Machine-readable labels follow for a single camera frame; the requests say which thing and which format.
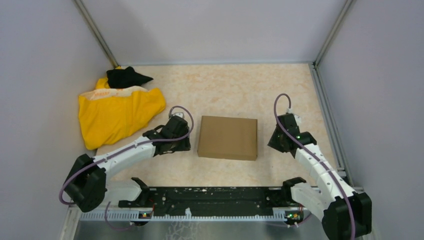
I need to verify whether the brown cardboard box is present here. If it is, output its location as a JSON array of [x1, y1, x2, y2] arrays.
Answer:
[[197, 115, 258, 161]]

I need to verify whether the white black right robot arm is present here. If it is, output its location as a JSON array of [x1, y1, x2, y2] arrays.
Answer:
[[268, 113, 372, 240]]

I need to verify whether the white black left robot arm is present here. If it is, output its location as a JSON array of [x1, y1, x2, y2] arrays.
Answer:
[[59, 114, 194, 213]]

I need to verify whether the yellow cloth garment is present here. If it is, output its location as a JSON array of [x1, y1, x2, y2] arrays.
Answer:
[[77, 73, 166, 150]]

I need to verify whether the black cloth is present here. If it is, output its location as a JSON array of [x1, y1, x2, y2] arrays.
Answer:
[[106, 66, 153, 89]]

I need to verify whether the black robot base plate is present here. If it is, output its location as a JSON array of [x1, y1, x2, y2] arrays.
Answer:
[[118, 186, 306, 220]]

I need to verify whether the white slotted cable duct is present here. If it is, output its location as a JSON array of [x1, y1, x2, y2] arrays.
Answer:
[[79, 210, 287, 222]]

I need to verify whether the aluminium frame rail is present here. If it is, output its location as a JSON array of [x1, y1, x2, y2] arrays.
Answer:
[[68, 187, 369, 211]]

